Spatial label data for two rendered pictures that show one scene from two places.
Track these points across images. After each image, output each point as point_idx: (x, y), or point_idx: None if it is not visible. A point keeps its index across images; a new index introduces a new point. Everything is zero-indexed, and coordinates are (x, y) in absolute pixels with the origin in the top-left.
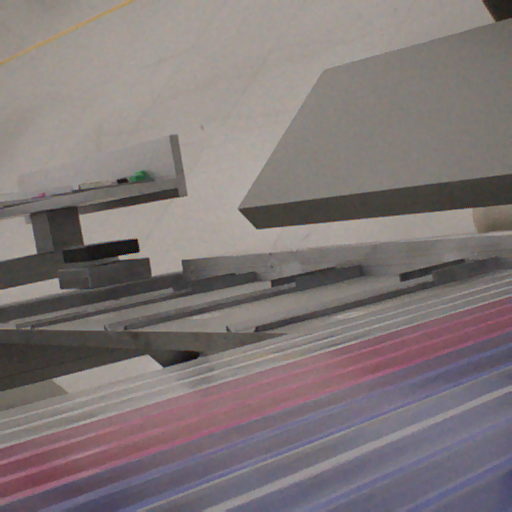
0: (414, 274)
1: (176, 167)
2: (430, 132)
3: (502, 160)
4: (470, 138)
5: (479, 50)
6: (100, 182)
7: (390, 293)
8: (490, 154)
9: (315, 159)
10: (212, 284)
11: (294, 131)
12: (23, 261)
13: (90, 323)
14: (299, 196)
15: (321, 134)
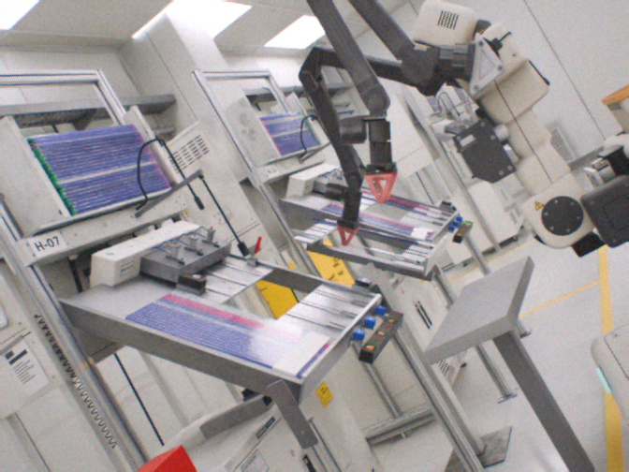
0: (332, 323)
1: (424, 267)
2: (470, 300)
3: (446, 319)
4: (461, 308)
5: (505, 284)
6: (410, 259)
7: (314, 322)
8: (451, 316)
9: (475, 286)
10: (356, 303)
11: (495, 272)
12: (400, 267)
13: (313, 297)
14: (460, 294)
15: (489, 278)
